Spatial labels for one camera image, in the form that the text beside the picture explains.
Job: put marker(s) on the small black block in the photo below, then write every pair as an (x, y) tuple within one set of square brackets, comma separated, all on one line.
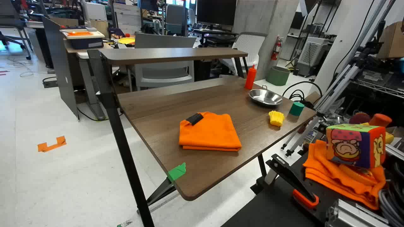
[(194, 119)]

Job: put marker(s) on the green cylinder block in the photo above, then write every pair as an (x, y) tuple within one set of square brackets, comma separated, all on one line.
[(295, 109)]

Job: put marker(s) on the yellow soft toy block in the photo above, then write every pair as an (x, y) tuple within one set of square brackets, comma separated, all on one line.
[(275, 119)]

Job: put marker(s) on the black monitor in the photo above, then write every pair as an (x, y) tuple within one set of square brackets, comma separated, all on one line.
[(215, 11)]

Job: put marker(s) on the colourful plush cube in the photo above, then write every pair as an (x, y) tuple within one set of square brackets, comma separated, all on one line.
[(354, 145)]

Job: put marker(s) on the silver metal pan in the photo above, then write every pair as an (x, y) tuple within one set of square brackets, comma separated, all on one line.
[(264, 96)]

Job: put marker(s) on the orange floor bracket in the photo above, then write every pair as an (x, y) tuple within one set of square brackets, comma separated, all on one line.
[(51, 146)]

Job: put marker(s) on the wooden raised shelf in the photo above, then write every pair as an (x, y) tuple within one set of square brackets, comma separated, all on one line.
[(168, 53)]

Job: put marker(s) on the orange-red squeeze bottle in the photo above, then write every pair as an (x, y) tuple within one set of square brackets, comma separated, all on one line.
[(250, 78)]

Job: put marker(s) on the cardboard box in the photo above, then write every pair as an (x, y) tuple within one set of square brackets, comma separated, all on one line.
[(391, 39)]

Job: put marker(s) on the green bin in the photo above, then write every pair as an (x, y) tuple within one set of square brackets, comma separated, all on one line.
[(277, 76)]

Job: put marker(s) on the orange cloth pile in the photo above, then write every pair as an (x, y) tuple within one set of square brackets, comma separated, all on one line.
[(336, 177)]

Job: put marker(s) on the grey chair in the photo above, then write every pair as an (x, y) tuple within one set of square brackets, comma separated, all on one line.
[(164, 73)]

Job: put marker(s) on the aluminium extrusion frame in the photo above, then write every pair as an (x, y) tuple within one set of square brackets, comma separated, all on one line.
[(357, 58)]

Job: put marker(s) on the green tape strip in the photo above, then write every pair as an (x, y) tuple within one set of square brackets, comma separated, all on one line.
[(177, 172)]

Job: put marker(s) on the red fire extinguisher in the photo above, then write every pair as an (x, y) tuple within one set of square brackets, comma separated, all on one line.
[(277, 49)]

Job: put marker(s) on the grey partition panel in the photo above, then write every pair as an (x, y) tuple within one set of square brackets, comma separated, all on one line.
[(63, 71)]

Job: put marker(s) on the box with orange lid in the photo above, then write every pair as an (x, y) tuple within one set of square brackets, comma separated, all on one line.
[(82, 38)]

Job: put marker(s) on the black table frame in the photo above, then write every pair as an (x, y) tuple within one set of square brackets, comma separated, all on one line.
[(121, 143)]

